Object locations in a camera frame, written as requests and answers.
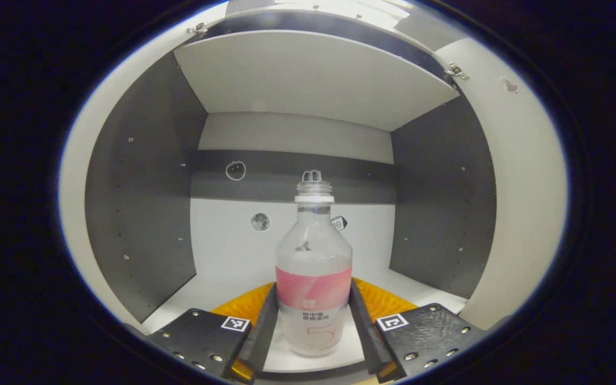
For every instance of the clear bottle with pink label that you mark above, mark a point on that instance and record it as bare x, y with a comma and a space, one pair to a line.
313, 289

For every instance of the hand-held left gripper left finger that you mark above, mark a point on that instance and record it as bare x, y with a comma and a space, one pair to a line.
262, 337

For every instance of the grey cabinet door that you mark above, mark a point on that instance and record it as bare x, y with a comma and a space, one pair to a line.
78, 203
527, 187

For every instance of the grey cabinet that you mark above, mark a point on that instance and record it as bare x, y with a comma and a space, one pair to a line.
313, 80

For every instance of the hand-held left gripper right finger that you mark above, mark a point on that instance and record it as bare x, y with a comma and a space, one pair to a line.
364, 331

